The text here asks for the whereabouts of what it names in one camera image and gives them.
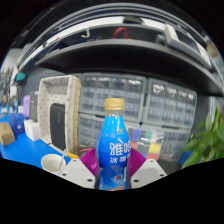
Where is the green potted plant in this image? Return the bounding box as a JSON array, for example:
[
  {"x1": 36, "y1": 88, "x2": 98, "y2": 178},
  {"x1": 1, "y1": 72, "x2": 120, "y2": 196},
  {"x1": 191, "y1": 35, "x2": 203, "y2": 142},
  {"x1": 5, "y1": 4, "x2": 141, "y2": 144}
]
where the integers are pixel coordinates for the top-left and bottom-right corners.
[{"x1": 180, "y1": 106, "x2": 224, "y2": 169}]

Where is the white perforated basket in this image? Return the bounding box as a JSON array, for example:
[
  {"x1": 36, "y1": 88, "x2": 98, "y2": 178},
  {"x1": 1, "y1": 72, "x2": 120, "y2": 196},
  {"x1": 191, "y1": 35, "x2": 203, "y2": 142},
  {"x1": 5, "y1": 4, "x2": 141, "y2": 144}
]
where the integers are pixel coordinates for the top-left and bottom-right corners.
[{"x1": 37, "y1": 74, "x2": 82, "y2": 155}]

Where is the teal wall-mounted object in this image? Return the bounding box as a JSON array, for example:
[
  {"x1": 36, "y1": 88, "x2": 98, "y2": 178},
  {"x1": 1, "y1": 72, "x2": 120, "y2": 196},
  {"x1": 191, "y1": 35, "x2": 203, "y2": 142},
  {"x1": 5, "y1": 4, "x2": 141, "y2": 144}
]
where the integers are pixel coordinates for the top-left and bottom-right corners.
[{"x1": 13, "y1": 72, "x2": 27, "y2": 84}]

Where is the brown cardboard box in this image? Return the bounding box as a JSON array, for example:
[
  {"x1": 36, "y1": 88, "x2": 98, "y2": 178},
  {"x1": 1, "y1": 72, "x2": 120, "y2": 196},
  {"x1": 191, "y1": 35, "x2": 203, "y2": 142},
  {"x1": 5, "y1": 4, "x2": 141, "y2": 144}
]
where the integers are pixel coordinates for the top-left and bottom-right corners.
[{"x1": 0, "y1": 122, "x2": 17, "y2": 148}]

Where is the blue drink bottle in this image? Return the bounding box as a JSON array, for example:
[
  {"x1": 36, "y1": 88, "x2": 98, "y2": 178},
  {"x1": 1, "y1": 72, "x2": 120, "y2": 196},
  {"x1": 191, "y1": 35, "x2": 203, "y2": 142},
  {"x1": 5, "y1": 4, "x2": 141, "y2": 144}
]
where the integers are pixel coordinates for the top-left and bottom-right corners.
[{"x1": 95, "y1": 97, "x2": 132, "y2": 191}]

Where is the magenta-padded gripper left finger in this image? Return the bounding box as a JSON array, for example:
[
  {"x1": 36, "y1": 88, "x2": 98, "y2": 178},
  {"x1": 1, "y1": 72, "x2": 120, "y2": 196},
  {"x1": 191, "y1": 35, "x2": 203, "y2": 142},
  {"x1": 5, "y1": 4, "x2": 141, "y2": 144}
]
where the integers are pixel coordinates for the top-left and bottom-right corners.
[{"x1": 57, "y1": 147, "x2": 100, "y2": 189}]

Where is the purple container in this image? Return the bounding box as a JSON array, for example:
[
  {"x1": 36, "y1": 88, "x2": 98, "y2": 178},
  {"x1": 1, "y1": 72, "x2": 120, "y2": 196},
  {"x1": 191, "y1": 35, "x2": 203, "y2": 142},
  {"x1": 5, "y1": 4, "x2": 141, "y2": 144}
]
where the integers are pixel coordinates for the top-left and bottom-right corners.
[{"x1": 21, "y1": 94, "x2": 32, "y2": 118}]

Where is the thin grey stirring stick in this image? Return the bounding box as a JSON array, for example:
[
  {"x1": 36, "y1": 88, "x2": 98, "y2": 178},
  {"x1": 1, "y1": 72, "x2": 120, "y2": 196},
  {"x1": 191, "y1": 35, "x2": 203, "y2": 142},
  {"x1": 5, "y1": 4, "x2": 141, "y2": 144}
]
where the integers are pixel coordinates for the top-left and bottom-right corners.
[{"x1": 59, "y1": 148, "x2": 68, "y2": 172}]

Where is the black rectangular speaker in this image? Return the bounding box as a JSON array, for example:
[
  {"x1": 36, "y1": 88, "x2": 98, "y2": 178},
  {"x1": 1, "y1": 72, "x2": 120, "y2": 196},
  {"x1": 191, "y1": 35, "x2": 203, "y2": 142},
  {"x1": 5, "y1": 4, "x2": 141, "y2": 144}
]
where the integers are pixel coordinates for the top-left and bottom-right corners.
[{"x1": 49, "y1": 102, "x2": 67, "y2": 152}]

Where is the grey small-parts drawer cabinet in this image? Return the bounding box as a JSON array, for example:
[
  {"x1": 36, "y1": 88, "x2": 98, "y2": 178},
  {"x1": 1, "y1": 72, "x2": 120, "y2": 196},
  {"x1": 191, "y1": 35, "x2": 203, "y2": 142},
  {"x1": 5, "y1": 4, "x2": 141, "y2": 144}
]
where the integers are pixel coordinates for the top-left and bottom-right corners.
[
  {"x1": 77, "y1": 113, "x2": 108, "y2": 148},
  {"x1": 78, "y1": 73, "x2": 148, "y2": 122},
  {"x1": 159, "y1": 128, "x2": 193, "y2": 163},
  {"x1": 143, "y1": 78, "x2": 198, "y2": 129}
]

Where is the black shelf unit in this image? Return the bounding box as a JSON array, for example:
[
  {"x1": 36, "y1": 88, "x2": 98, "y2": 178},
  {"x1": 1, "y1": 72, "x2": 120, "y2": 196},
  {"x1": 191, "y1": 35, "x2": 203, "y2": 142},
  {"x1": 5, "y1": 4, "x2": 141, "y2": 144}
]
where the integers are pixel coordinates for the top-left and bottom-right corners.
[{"x1": 18, "y1": 14, "x2": 224, "y2": 98}]

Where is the blue box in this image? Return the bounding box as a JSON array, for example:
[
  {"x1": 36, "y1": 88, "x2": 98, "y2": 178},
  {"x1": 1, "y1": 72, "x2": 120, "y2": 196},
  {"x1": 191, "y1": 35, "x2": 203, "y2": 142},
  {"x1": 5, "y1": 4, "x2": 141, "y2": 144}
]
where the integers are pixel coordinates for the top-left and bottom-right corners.
[{"x1": 8, "y1": 113, "x2": 26, "y2": 136}]

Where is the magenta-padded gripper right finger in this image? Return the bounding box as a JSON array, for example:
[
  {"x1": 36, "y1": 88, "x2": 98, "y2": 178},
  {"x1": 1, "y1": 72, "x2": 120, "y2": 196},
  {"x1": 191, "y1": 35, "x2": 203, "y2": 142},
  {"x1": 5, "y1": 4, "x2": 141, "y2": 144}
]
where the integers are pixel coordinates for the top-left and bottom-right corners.
[{"x1": 128, "y1": 147, "x2": 168, "y2": 189}]

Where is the dark grey upright box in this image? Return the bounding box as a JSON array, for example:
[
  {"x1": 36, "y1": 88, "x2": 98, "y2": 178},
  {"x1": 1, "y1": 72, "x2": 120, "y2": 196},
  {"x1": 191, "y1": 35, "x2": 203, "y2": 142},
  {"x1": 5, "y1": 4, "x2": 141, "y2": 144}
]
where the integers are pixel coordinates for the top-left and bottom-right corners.
[{"x1": 29, "y1": 91, "x2": 39, "y2": 123}]

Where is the small white box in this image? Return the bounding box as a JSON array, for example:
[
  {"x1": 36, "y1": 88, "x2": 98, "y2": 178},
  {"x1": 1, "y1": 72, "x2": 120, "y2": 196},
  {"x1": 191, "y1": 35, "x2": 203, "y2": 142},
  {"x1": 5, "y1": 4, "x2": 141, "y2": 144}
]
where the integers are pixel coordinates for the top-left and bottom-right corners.
[{"x1": 23, "y1": 118, "x2": 42, "y2": 143}]

